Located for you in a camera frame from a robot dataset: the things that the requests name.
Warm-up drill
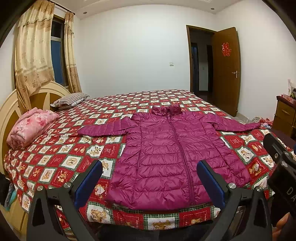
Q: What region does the brown wooden dresser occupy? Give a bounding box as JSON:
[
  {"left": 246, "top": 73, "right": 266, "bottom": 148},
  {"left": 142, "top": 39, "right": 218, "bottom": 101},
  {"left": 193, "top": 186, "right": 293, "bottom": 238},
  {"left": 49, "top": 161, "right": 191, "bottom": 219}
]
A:
[{"left": 272, "top": 96, "right": 295, "bottom": 139}]

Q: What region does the brown wooden door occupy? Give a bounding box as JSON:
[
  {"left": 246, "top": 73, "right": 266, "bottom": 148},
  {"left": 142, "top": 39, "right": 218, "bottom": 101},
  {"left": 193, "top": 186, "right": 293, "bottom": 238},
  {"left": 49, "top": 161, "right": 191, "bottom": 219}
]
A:
[{"left": 212, "top": 27, "right": 241, "bottom": 117}]

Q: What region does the beige curtain panel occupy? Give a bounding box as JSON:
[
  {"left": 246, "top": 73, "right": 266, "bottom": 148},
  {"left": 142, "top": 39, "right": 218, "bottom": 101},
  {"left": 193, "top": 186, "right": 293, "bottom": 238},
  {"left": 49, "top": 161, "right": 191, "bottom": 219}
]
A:
[
  {"left": 14, "top": 1, "right": 55, "bottom": 111},
  {"left": 64, "top": 11, "right": 82, "bottom": 93}
]

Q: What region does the beige curtain left panel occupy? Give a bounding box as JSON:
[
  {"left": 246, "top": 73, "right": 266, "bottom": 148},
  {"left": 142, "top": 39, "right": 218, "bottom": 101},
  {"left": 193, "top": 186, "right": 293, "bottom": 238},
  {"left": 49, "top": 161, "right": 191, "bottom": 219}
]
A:
[{"left": 14, "top": 1, "right": 55, "bottom": 111}]

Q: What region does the pink floral folded blanket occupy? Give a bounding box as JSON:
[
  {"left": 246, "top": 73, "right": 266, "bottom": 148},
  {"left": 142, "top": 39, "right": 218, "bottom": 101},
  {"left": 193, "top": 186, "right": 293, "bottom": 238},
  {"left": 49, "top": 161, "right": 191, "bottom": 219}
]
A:
[{"left": 6, "top": 108, "right": 60, "bottom": 150}]

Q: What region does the striped pillow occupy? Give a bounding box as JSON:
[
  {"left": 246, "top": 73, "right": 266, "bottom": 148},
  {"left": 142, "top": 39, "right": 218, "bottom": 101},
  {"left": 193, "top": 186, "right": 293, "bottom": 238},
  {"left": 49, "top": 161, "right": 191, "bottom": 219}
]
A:
[{"left": 50, "top": 92, "right": 89, "bottom": 110}]

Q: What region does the clutter on dresser top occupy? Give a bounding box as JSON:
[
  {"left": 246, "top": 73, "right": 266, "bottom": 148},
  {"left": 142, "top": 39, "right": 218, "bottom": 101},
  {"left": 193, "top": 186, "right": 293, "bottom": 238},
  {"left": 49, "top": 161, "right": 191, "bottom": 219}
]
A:
[{"left": 281, "top": 79, "right": 296, "bottom": 104}]

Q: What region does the clothes pile on floor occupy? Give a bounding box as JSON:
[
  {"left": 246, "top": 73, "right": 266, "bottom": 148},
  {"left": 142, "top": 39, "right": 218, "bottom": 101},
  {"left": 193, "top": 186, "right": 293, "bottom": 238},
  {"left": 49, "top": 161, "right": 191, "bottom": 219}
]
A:
[{"left": 251, "top": 116, "right": 273, "bottom": 129}]

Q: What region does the person's right hand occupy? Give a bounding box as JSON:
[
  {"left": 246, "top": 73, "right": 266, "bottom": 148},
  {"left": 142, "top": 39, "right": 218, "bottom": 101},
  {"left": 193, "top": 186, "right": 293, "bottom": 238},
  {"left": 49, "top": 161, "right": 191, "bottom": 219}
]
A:
[{"left": 272, "top": 211, "right": 293, "bottom": 241}]

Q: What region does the beige curtain right panel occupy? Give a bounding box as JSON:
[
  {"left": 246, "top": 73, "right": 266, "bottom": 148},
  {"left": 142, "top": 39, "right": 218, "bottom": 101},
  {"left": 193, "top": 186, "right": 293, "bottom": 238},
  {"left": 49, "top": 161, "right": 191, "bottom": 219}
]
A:
[{"left": 64, "top": 11, "right": 82, "bottom": 93}]

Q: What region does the red double happiness sticker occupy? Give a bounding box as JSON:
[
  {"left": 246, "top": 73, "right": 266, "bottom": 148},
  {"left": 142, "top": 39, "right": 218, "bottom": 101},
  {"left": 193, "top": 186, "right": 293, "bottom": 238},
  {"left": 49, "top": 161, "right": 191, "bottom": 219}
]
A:
[{"left": 221, "top": 42, "right": 232, "bottom": 57}]

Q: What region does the dark window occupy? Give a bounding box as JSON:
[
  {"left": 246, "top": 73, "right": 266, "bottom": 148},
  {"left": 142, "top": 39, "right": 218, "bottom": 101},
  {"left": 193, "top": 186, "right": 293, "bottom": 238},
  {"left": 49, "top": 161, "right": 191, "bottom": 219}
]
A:
[{"left": 51, "top": 15, "right": 68, "bottom": 87}]

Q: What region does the magenta puffer jacket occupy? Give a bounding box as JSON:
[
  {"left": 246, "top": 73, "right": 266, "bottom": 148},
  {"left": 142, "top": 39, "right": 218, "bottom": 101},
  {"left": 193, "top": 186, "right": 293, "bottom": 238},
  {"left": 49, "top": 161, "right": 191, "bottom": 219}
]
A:
[{"left": 78, "top": 105, "right": 259, "bottom": 210}]

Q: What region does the cream wooden headboard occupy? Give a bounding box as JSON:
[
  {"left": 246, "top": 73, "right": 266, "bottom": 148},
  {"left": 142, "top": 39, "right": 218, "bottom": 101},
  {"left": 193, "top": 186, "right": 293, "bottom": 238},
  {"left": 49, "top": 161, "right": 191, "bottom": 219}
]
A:
[{"left": 1, "top": 82, "right": 70, "bottom": 174}]

